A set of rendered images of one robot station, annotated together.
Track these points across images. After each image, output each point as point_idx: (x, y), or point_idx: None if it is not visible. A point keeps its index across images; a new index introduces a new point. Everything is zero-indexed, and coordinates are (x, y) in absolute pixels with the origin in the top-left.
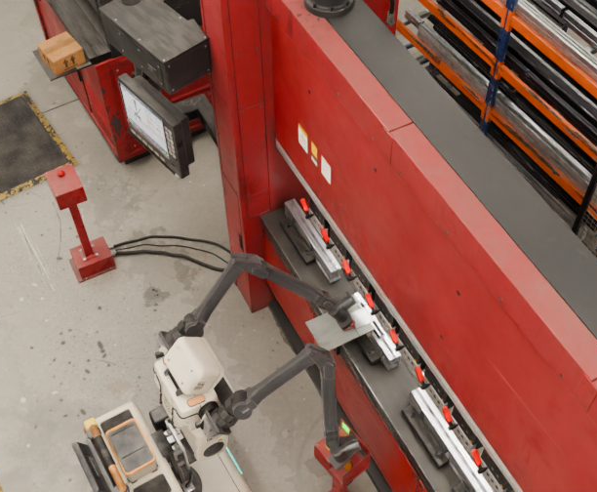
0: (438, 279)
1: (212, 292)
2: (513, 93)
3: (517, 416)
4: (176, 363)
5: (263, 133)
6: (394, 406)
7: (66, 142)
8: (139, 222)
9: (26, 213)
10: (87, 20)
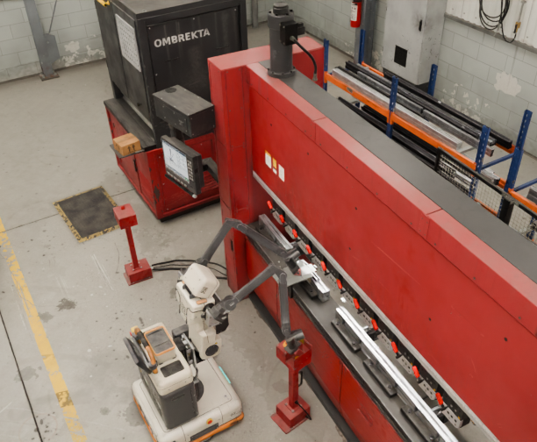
0: (345, 206)
1: (212, 241)
2: None
3: (393, 275)
4: (189, 278)
5: (246, 166)
6: (326, 320)
7: None
8: (168, 253)
9: (97, 248)
10: (142, 130)
